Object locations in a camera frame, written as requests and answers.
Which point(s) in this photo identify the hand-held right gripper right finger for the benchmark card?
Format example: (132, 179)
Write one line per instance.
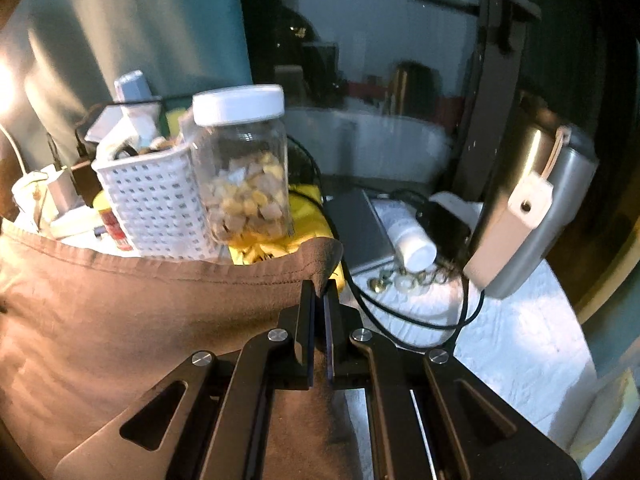
(337, 350)

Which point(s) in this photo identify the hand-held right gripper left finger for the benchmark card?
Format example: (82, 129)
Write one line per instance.
(306, 345)

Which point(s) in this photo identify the brown t-shirt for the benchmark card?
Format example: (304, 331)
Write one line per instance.
(125, 320)

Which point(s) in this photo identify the grey power bank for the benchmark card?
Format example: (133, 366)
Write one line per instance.
(360, 230)

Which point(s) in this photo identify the white tube bottle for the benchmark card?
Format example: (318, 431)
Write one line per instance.
(410, 245)

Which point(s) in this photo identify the yellow cloth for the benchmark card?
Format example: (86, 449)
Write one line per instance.
(305, 210)

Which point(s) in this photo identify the black pouch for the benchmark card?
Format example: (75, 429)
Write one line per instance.
(445, 230)

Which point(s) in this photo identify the clear jar with white lid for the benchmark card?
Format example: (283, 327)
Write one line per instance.
(240, 160)

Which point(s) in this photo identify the white plastic basket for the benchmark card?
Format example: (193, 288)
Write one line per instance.
(150, 210)

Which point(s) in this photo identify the red can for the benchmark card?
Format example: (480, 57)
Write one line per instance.
(115, 230)

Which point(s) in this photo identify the white power strip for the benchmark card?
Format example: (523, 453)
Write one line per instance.
(75, 222)

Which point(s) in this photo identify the steel thermos bottle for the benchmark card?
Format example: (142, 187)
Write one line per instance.
(550, 185)

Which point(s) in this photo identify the white charger plug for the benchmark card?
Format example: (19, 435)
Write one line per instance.
(65, 195)

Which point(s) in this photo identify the white cartoon mug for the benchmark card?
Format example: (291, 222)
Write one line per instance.
(30, 195)

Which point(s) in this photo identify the teal curtain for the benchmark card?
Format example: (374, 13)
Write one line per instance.
(150, 35)

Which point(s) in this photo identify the dark window frame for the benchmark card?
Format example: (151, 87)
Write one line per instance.
(500, 60)

